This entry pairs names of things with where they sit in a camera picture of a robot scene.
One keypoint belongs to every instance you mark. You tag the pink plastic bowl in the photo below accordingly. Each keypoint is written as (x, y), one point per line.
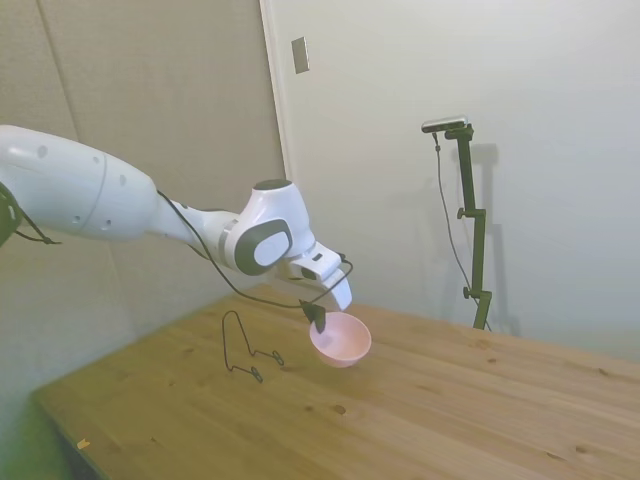
(345, 345)

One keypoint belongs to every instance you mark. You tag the silver exterior camera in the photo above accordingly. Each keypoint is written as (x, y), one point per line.
(445, 123)

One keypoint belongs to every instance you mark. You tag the small yellow paper scrap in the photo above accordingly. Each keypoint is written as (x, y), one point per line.
(83, 443)

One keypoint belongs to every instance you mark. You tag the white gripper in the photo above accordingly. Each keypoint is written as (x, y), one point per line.
(340, 287)

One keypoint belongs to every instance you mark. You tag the jointed dark camera mount arm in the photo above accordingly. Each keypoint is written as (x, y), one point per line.
(475, 225)

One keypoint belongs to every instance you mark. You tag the grey wall plate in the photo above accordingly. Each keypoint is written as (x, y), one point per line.
(300, 55)

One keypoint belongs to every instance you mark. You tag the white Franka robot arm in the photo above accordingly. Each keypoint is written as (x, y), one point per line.
(90, 195)

